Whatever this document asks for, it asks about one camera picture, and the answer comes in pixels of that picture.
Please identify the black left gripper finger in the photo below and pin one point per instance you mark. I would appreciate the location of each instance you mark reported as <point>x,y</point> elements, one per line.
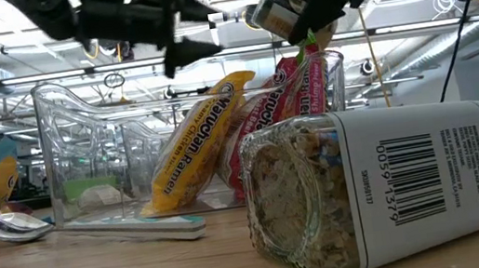
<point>179,6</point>
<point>181,50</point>

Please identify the silver ventilation duct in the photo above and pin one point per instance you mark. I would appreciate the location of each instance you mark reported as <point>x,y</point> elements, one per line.
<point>447,44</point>

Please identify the long horizontal light rail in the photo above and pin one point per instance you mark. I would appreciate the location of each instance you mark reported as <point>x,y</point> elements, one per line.
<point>48,77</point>

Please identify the small black hanging reel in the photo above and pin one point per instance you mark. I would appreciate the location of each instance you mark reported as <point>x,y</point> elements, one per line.
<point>367,67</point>
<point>168,92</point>

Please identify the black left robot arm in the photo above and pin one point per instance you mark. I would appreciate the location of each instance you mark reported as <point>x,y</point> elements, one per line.
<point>44,11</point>

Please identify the clear plastic organizer bin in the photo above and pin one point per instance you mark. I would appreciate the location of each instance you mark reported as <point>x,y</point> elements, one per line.
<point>96,149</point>

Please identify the yellow chicken ramen packet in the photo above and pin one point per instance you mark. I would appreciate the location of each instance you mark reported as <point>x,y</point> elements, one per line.
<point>195,149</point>

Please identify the black gold label jar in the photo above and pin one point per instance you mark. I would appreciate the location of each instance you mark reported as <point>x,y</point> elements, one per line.
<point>274,14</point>

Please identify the red beef ramen packet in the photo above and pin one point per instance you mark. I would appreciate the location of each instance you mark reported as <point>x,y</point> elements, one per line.
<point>264,111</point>

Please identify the white label seasoning jar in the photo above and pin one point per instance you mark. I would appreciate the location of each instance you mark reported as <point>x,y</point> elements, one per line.
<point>414,175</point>

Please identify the green shrimp ramen packet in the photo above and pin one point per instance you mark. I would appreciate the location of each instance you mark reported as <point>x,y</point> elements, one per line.
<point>315,90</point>

